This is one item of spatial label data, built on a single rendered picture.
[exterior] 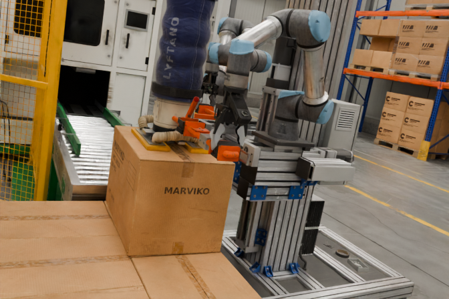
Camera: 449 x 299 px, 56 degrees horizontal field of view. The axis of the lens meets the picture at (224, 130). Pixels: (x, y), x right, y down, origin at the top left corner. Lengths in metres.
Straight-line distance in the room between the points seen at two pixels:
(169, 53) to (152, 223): 0.70
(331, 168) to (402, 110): 7.95
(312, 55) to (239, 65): 0.52
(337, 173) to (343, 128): 0.40
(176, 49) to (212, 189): 0.61
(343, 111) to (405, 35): 7.83
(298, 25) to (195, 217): 0.87
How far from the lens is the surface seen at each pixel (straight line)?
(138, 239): 1.74
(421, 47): 9.84
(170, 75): 1.81
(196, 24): 1.82
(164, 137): 1.74
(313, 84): 1.86
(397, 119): 9.99
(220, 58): 1.49
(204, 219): 1.79
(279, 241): 2.47
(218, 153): 1.33
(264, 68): 1.45
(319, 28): 1.70
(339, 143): 2.43
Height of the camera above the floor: 1.37
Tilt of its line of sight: 10 degrees down
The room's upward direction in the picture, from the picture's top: 10 degrees clockwise
